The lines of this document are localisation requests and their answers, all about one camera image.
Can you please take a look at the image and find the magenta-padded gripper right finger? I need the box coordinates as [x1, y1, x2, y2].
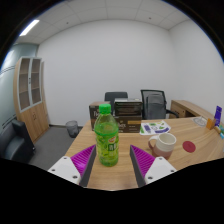
[129, 144, 178, 188]

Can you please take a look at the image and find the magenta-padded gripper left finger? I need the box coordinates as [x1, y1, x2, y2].
[47, 144, 98, 188]

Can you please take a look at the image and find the green tea drink bottle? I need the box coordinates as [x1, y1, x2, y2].
[93, 103, 120, 168]

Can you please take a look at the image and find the white and brown ceramic mug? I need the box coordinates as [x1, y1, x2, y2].
[147, 132, 177, 160]

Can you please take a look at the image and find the flat round red coaster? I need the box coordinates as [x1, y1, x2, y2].
[182, 140, 197, 154]

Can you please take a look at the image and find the grey waste bin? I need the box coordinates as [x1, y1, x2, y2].
[65, 120, 80, 139]

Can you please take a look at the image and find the printed sticker sheet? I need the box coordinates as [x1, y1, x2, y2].
[139, 120, 172, 136]

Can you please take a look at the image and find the black leather armchair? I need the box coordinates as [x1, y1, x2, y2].
[0, 119, 36, 164]

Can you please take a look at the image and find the black mesh office chair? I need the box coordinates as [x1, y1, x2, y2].
[140, 89, 180, 121]

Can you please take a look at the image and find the wooden shelf cabinet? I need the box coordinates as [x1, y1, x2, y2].
[13, 56, 50, 144]

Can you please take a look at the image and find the wooden side desk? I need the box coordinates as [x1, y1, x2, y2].
[169, 99, 214, 120]

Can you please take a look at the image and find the small orange wooden box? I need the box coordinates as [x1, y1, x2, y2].
[205, 117, 216, 130]

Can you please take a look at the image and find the purple carton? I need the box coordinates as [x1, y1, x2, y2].
[213, 105, 223, 127]

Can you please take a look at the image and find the grey padded office chair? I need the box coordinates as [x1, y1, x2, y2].
[104, 91, 129, 107]

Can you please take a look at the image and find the ceiling light panel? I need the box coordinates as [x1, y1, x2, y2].
[18, 19, 40, 37]

